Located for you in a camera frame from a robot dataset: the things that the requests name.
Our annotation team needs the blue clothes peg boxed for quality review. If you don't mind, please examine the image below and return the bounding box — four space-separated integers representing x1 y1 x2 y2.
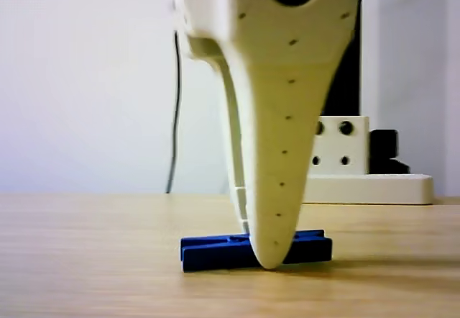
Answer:
179 228 334 273

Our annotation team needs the black clamp block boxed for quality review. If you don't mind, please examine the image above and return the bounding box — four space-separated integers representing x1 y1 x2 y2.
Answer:
369 127 412 176

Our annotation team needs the white bracket block with holes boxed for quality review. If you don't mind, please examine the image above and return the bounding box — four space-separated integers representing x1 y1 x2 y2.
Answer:
310 115 371 176

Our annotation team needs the black cable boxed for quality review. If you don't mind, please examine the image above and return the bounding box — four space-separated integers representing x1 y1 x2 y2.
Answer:
164 29 183 194

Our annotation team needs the white perforated base plate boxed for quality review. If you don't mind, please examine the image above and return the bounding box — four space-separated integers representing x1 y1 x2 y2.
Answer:
303 173 434 206

